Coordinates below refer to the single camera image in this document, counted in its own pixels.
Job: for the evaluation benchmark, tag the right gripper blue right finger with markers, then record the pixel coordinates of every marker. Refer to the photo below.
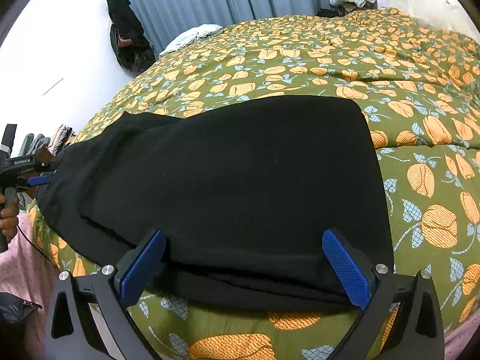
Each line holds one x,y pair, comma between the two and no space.
352,267

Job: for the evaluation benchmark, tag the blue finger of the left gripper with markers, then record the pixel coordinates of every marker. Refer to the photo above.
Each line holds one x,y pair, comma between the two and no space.
38,180

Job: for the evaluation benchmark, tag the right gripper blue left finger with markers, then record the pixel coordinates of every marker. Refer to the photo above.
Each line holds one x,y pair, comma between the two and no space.
137,267

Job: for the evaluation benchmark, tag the black pants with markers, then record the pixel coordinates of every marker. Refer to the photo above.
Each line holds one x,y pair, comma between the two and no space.
243,194

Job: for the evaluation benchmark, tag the person left hand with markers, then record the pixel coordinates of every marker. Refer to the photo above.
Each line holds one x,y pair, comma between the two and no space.
9,220

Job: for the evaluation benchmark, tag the colourful folded clothes stack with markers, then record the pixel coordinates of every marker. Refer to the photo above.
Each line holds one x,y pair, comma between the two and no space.
63,137

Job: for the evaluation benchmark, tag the pink dotted pyjama trousers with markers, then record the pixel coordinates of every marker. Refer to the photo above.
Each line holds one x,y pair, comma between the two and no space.
28,275

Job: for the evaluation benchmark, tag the black hanging bags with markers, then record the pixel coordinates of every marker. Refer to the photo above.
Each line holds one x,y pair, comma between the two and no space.
131,48

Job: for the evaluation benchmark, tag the green orange floral bedspread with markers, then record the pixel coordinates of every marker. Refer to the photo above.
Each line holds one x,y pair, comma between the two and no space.
418,90

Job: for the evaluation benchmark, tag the light blue pillow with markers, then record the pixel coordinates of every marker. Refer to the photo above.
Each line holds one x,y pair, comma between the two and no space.
192,35

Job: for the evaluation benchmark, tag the cream pillow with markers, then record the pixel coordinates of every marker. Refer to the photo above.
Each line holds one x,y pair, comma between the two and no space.
438,15

